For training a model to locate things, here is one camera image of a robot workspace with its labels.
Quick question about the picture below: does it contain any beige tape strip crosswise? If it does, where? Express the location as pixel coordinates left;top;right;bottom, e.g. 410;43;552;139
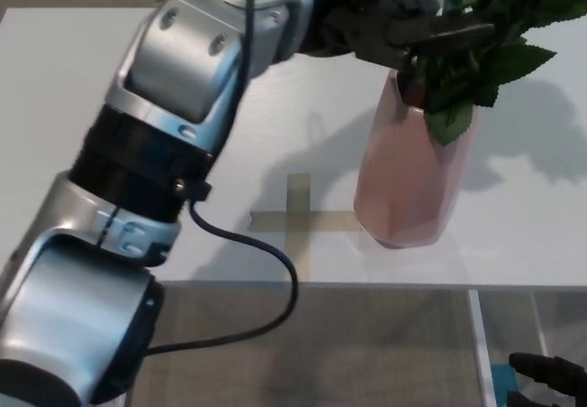
249;211;364;235

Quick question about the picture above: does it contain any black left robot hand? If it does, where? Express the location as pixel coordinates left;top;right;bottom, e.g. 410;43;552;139
302;0;496;106

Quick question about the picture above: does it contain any pink artificial rose bouquet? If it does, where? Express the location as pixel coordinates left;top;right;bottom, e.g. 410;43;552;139
402;0;587;149

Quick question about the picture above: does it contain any white table leg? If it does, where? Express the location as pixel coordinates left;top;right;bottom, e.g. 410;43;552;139
467;290;499;407

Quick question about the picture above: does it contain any pink faceted ceramic vase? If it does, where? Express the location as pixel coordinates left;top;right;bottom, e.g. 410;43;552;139
353;68;481;249

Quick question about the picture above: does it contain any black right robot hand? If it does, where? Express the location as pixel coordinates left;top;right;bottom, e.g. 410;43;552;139
506;351;587;407

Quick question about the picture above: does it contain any teal floor tape patch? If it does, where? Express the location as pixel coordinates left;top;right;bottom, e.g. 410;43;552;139
493;364;517;391

